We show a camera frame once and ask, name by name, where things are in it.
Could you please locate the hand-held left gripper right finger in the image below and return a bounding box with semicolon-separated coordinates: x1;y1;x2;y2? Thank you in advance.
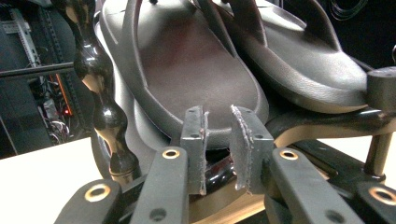
229;105;276;196

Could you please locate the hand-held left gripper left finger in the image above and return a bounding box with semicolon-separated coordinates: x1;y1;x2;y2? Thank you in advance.
179;105;210;196

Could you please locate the coiled black cable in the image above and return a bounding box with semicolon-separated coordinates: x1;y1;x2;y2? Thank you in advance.
329;0;370;22

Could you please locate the black metal bar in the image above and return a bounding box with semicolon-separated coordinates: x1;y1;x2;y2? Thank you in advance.
0;61;76;79

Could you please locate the black flip-flop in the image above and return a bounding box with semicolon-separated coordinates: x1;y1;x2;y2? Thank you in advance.
214;0;369;115
98;0;271;149

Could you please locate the grey perforated metal rail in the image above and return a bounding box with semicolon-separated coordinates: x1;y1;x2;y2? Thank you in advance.
8;8;43;69

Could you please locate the bundle of black cables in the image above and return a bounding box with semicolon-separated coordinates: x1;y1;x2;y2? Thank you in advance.
36;73;92;146

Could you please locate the red and black shoe rack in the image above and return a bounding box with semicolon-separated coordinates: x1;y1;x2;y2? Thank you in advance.
50;0;396;224

